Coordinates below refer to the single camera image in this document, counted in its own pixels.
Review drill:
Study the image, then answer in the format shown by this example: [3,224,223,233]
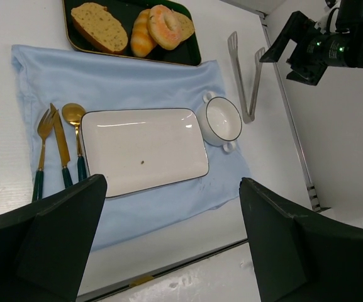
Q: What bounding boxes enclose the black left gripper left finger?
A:
[0,174,107,301]

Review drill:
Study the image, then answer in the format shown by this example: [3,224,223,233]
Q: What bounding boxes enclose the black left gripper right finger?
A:
[239,178,363,301]

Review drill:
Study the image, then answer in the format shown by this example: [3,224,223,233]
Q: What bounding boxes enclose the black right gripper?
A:
[259,1,355,86]

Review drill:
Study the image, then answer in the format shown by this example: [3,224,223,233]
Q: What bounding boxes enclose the metal kitchen tongs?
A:
[227,31,265,124]

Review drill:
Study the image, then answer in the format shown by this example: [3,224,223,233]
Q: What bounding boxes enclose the orange glazed donut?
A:
[147,4,181,50]

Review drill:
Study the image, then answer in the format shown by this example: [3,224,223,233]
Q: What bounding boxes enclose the right bread slice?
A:
[173,11,195,42]

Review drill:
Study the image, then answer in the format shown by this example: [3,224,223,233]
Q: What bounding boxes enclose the bread slice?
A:
[70,3,128,54]
[173,11,195,42]

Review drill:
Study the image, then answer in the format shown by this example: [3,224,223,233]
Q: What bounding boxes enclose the striped bread roll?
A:
[130,9,157,58]

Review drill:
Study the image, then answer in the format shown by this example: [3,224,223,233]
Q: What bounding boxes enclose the left bread slice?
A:
[70,3,128,54]

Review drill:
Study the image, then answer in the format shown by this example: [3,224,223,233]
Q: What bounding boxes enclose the dark green serving tray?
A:
[63,1,201,66]

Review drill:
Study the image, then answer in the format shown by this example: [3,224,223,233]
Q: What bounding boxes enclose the white rectangular plate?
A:
[81,108,209,198]

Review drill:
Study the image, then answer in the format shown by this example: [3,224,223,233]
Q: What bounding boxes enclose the light blue cloth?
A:
[11,45,250,250]

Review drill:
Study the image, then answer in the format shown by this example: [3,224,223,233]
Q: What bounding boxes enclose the aluminium rail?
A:
[256,9,332,212]

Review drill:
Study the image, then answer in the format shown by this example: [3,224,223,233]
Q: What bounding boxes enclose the gold knife green handle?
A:
[50,103,73,188]

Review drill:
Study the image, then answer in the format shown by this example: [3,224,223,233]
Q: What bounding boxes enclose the gold spoon green handle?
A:
[62,103,87,182]

